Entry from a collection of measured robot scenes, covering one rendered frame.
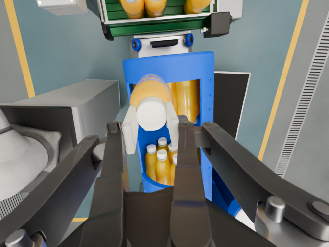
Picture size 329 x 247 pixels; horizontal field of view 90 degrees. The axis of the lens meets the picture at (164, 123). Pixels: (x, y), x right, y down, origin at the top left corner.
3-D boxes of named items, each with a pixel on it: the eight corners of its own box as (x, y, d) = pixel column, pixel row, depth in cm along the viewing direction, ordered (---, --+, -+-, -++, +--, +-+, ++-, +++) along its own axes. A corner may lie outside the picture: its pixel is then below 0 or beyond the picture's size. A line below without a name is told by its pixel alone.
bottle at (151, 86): (150, 67, 37) (149, 73, 20) (172, 88, 39) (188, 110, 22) (130, 90, 39) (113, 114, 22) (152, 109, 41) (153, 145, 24)
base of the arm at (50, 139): (10, 173, 67) (-2, 182, 62) (10, 122, 61) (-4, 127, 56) (58, 180, 70) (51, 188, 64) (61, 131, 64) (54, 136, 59)
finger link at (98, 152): (123, 158, 14) (86, 163, 13) (129, 133, 18) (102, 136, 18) (120, 142, 13) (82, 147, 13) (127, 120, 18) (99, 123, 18)
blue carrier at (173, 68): (152, 220, 96) (156, 281, 69) (125, 60, 64) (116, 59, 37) (199, 211, 99) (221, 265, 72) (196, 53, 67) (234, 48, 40)
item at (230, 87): (180, 190, 213) (182, 200, 199) (191, 69, 160) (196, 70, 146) (219, 189, 218) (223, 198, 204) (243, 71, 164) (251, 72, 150)
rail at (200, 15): (106, 25, 60) (104, 24, 57) (105, 23, 60) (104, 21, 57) (214, 16, 62) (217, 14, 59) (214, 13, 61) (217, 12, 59)
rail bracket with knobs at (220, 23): (197, 39, 69) (205, 36, 59) (197, 19, 66) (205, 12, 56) (221, 37, 69) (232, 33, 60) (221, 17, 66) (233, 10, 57)
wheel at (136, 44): (138, 50, 60) (142, 50, 62) (136, 37, 59) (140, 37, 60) (131, 52, 64) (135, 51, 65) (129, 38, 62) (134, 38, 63)
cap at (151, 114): (150, 91, 21) (150, 94, 19) (172, 111, 22) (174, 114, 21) (130, 113, 22) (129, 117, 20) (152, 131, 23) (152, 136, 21)
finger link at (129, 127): (134, 154, 15) (127, 155, 15) (138, 126, 22) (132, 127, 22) (129, 124, 14) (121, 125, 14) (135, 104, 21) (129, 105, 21)
